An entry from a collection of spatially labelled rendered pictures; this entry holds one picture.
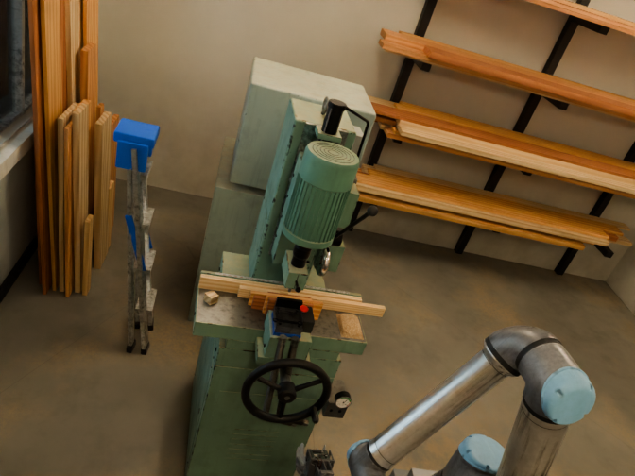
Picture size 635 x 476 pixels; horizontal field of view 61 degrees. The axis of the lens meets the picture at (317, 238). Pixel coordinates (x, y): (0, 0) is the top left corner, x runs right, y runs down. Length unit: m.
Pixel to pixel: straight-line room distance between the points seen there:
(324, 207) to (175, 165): 2.69
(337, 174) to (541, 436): 0.87
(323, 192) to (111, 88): 2.70
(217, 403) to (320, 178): 0.94
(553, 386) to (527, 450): 0.23
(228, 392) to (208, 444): 0.30
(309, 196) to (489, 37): 2.72
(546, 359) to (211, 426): 1.32
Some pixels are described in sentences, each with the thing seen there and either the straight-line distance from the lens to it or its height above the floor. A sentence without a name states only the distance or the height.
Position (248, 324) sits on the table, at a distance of 1.84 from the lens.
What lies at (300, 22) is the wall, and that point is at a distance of 3.87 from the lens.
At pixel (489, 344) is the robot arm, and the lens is 1.40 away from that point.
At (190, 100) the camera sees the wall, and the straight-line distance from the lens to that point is 4.05.
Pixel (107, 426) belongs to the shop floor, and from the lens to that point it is 2.66.
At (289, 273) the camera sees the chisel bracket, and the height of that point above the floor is 1.06.
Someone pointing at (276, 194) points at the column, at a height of 1.23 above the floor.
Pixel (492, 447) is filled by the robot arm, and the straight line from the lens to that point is 1.87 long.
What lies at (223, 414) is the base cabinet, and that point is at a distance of 2.14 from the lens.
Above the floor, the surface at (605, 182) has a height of 1.08.
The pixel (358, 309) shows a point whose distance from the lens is 2.03.
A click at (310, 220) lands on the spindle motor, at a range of 1.69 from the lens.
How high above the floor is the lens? 2.11
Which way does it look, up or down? 30 degrees down
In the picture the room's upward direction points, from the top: 18 degrees clockwise
